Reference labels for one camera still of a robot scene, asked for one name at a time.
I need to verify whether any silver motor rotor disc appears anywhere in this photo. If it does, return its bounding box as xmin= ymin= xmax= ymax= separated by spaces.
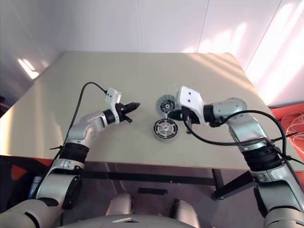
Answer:
xmin=156 ymin=122 xmax=175 ymax=136

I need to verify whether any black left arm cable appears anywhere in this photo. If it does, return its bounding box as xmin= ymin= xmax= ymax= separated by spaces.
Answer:
xmin=48 ymin=82 xmax=107 ymax=164

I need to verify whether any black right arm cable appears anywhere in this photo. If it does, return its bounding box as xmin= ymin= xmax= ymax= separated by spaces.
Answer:
xmin=182 ymin=109 xmax=287 ymax=162

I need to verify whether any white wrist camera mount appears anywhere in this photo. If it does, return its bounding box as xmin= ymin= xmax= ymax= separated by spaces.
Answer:
xmin=105 ymin=87 xmax=122 ymax=124
xmin=177 ymin=85 xmax=205 ymax=124

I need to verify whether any motor stator with copper windings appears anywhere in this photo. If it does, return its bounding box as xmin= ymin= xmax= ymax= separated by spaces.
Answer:
xmin=151 ymin=118 xmax=179 ymax=143

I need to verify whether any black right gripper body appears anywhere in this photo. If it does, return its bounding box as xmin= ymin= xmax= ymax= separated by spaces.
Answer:
xmin=181 ymin=107 xmax=200 ymax=125

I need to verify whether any black floor strip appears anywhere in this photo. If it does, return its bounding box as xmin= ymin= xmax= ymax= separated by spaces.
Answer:
xmin=138 ymin=187 xmax=168 ymax=195

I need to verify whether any grey motor cover with circuit board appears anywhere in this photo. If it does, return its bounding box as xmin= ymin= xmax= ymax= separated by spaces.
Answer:
xmin=155 ymin=94 xmax=179 ymax=117

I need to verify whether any orange fabric sheet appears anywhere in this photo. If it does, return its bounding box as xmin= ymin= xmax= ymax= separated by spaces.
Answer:
xmin=270 ymin=104 xmax=304 ymax=159
xmin=10 ymin=165 xmax=27 ymax=181

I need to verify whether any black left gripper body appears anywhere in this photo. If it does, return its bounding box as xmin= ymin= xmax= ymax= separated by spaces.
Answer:
xmin=116 ymin=104 xmax=129 ymax=123

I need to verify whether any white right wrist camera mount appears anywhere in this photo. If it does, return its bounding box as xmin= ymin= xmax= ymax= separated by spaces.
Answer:
xmin=177 ymin=85 xmax=205 ymax=124

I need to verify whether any beige rounded leg cover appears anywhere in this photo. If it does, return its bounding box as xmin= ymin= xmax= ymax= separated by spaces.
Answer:
xmin=171 ymin=199 xmax=200 ymax=224
xmin=105 ymin=192 xmax=133 ymax=217

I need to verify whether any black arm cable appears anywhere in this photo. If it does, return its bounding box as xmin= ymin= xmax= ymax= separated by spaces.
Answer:
xmin=48 ymin=82 xmax=107 ymax=164
xmin=182 ymin=109 xmax=287 ymax=162

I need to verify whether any silver robot torso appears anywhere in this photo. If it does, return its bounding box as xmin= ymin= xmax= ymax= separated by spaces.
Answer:
xmin=57 ymin=213 xmax=202 ymax=228

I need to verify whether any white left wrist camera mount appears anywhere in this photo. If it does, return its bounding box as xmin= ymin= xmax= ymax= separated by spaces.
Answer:
xmin=105 ymin=87 xmax=122 ymax=124

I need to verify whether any white cord bundle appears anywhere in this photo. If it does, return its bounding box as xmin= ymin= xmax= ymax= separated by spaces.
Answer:
xmin=284 ymin=111 xmax=304 ymax=152

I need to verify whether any black metal table frame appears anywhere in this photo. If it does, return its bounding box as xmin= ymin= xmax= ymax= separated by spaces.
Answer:
xmin=83 ymin=163 xmax=259 ymax=200

